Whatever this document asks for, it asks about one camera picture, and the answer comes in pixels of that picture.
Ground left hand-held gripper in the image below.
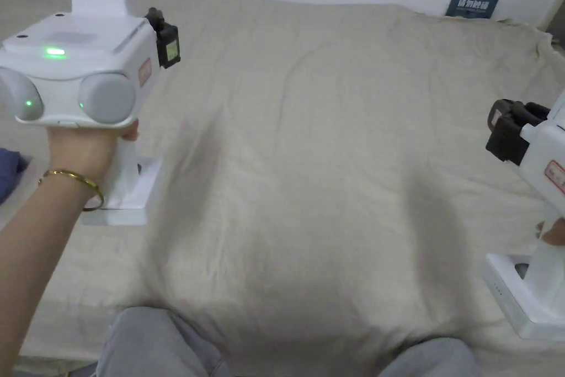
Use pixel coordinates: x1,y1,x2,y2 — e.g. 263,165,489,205
0,0,182,211

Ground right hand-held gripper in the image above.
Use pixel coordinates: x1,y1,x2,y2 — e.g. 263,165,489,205
485,89,565,323

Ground person's left forearm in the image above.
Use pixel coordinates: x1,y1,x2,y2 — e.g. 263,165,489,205
0,168,106,377

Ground person's left hand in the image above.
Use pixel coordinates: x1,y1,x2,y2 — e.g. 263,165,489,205
46,118,142,194

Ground dark blue sign card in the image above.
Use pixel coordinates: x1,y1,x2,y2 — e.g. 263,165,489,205
444,0,505,20

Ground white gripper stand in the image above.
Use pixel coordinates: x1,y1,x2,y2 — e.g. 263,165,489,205
81,157,163,227
482,253,565,341

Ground bed with beige sheet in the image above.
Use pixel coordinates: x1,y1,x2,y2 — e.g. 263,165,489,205
0,0,565,377

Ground dark blue garment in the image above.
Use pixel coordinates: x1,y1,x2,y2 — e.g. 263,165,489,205
0,149,30,206

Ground person's legs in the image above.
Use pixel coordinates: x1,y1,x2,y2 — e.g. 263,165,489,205
66,306,483,377

